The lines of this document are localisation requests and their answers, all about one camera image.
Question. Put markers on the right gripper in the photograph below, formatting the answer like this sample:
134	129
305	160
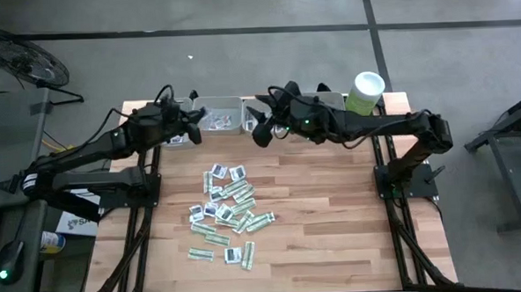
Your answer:
294	118

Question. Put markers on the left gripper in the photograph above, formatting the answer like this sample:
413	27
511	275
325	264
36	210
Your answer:
180	118

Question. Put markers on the white dark-label wipe packet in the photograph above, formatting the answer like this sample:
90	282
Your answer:
196	213
216	195
250	126
237	172
224	212
232	255
219	170
210	209

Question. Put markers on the white blue-label pad packet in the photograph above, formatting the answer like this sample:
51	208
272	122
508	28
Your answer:
177	138

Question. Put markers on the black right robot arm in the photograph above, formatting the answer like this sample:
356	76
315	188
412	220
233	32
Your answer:
383	123

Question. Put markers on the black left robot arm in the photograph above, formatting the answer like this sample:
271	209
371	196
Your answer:
89	149

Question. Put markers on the light grey plastic bin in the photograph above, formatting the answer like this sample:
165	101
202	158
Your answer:
217	105
333	99
252	102
179	146

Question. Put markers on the black rounded clamp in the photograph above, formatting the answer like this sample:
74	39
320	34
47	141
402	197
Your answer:
193	95
323	87

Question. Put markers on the green disinfectant wipes canister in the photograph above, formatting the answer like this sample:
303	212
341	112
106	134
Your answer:
366	88

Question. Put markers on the white printed cardboard box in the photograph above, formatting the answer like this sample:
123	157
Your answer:
77	226

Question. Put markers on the black clamp lever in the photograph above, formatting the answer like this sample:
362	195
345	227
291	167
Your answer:
435	173

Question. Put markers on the black floor fan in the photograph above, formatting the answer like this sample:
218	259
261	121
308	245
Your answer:
21	59

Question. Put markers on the white yellow can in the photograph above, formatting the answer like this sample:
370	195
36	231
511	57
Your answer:
52	242

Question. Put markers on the grey desk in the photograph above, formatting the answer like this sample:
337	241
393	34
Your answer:
4	131

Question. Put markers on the black computer mouse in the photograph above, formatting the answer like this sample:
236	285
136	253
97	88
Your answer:
10	260

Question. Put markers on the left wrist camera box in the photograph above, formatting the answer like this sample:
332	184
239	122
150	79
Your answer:
147	116

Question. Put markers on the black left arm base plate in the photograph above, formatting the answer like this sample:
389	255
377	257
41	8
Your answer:
150	197

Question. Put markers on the black aluminium frame rail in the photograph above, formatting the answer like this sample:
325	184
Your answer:
126	257
399	245
143	257
414	245

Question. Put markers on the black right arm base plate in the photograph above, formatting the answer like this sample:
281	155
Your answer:
421	185

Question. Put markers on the black aluminium frame brace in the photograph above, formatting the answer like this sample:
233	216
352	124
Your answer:
432	262
116	271

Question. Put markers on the small black bracket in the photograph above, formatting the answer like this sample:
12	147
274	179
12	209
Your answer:
7	185

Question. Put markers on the grey metal cart frame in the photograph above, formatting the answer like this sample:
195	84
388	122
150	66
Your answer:
508	175

